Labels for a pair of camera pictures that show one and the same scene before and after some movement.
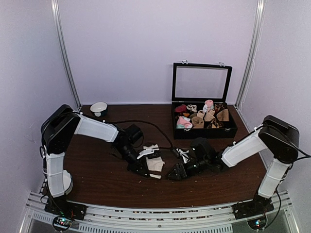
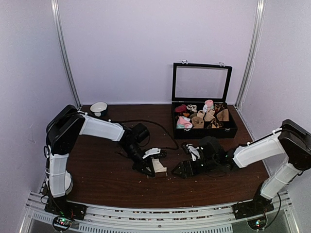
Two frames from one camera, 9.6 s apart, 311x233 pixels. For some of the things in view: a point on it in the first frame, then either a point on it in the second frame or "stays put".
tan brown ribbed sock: [223, 115] stays put
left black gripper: [135, 168] → [141, 166]
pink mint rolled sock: [183, 123] stays put
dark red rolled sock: [181, 108] stays put
